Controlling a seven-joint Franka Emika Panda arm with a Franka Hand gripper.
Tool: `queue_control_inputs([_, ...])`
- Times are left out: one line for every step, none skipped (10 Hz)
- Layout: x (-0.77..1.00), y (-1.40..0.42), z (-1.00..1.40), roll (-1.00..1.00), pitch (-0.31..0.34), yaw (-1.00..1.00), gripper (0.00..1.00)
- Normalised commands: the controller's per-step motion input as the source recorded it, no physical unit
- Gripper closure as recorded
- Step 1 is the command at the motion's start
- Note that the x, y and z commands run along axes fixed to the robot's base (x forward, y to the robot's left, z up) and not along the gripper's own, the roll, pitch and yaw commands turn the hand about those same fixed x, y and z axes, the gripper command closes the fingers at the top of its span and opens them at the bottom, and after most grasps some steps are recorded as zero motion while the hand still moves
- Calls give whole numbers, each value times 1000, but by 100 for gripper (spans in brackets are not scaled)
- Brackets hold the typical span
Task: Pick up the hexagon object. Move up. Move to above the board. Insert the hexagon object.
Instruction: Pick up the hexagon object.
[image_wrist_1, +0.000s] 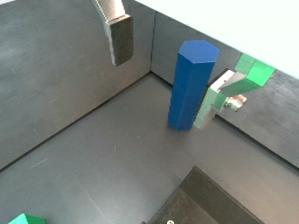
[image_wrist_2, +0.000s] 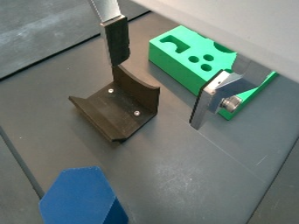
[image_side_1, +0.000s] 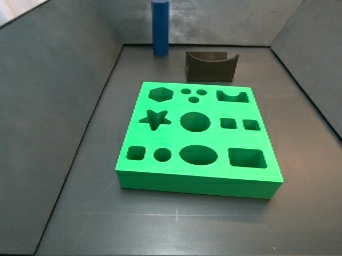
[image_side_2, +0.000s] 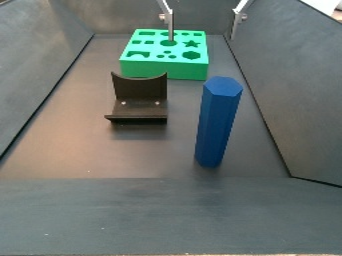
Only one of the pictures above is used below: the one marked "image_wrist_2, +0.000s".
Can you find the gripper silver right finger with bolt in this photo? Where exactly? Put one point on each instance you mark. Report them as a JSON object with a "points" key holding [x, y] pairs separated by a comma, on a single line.
{"points": [[218, 94]]}

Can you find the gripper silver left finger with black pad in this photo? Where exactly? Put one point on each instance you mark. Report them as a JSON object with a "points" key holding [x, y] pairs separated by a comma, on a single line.
{"points": [[114, 29]]}

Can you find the blue hexagon prism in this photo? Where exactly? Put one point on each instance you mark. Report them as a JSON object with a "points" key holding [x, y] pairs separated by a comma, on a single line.
{"points": [[82, 199]]}

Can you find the green shape sorting board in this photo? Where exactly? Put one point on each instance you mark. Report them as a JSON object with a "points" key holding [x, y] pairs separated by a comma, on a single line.
{"points": [[190, 57]]}

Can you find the black curved holder bracket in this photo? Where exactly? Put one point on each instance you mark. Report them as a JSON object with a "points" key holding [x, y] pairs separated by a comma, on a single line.
{"points": [[122, 106]]}

